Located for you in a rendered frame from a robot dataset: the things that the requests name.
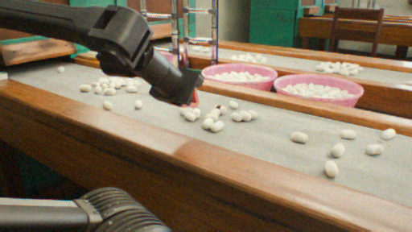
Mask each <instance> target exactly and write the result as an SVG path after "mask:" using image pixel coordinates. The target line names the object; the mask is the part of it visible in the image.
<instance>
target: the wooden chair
mask: <svg viewBox="0 0 412 232"><path fill-rule="evenodd" d="M384 13H385V8H380V10H377V9H361V8H342V7H340V6H335V10H334V17H333V21H332V30H331V34H330V38H329V46H328V52H331V53H332V50H333V45H334V41H335V34H341V35H360V36H367V37H373V38H374V40H373V48H372V51H371V55H370V56H371V57H373V58H376V56H377V47H378V44H379V37H380V34H381V26H382V23H383V17H384ZM338 18H350V19H372V20H377V27H376V30H375V31H363V30H356V29H347V28H337V19H338Z"/></svg>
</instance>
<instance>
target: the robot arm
mask: <svg viewBox="0 0 412 232"><path fill-rule="evenodd" d="M0 28H2V29H9V30H12V31H21V32H24V33H27V34H32V35H38V36H44V37H48V38H50V39H58V40H62V41H68V42H71V43H74V44H79V45H81V46H83V47H85V48H88V49H89V50H90V51H93V52H97V54H96V59H97V60H98V61H99V65H100V68H101V70H102V72H103V73H104V74H105V75H107V76H109V77H124V78H135V77H136V76H139V77H141V78H142V79H143V80H144V81H146V82H147V83H148V84H149V85H151V88H150V90H149V94H150V95H151V96H152V97H154V98H155V100H159V101H161V102H166V103H167V104H170V105H173V106H178V107H179V108H197V106H198V105H199V103H200V100H199V98H198V95H197V92H196V89H197V88H198V87H200V88H201V86H202V85H203V83H204V78H203V77H201V76H200V74H198V73H195V72H189V71H185V70H178V68H176V67H175V66H174V65H173V64H172V63H171V62H170V61H169V60H168V59H167V58H166V57H165V56H164V55H163V54H162V53H161V52H159V50H158V49H157V48H155V47H154V46H153V45H152V44H151V43H149V42H150V39H151V38H152V35H153V34H154V33H155V32H154V31H153V29H152V28H151V27H150V26H149V24H148V22H147V21H146V19H145V17H143V16H142V14H139V12H137V11H136V10H133V9H132V8H130V7H124V6H116V5H108V6H83V7H78V6H69V5H60V4H57V3H53V2H51V3H49V2H42V1H34V0H0Z"/></svg>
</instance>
